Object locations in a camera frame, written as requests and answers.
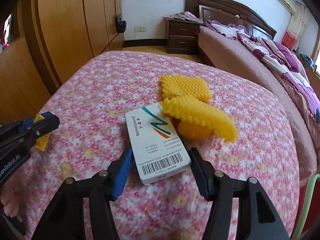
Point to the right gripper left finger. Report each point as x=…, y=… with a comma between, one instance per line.
x=64, y=215

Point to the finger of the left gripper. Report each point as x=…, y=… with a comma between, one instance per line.
x=31, y=130

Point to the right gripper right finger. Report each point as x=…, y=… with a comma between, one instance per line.
x=257, y=217

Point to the white medicine box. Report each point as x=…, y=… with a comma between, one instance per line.
x=157, y=148

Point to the person left hand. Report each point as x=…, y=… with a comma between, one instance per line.
x=9, y=198

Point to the peanut shell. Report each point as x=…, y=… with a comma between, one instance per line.
x=66, y=171

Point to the red bin with green rim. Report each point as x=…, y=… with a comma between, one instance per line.
x=306, y=206

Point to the wooden wardrobe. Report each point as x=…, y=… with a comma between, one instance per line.
x=44, y=42

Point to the orange foam net ball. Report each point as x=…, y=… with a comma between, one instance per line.
x=193, y=131

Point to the folded yellow foam net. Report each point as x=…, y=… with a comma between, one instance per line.
x=191, y=109

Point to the black bag on wardrobe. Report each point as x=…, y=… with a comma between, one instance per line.
x=120, y=24

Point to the yellow foam net sheet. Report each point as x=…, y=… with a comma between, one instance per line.
x=176, y=85

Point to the long wooden low cabinet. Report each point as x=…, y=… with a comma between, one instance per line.
x=314, y=81

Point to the purple patchwork quilt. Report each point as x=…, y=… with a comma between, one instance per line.
x=279, y=58

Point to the blue clothes on cabinet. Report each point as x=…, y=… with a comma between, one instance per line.
x=307, y=61

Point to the large bed pink sheet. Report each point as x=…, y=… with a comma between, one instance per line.
x=233, y=57

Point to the dark wooden nightstand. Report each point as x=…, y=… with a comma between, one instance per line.
x=181, y=36

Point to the white pillow purple frill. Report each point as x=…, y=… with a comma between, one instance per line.
x=229, y=31

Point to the clothes pile on nightstand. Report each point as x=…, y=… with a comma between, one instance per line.
x=185, y=16

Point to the red floral curtain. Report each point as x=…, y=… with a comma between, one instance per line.
x=297, y=25

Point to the dark wooden headboard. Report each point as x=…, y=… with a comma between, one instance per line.
x=230, y=11

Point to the wall power socket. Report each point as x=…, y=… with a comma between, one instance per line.
x=140, y=29

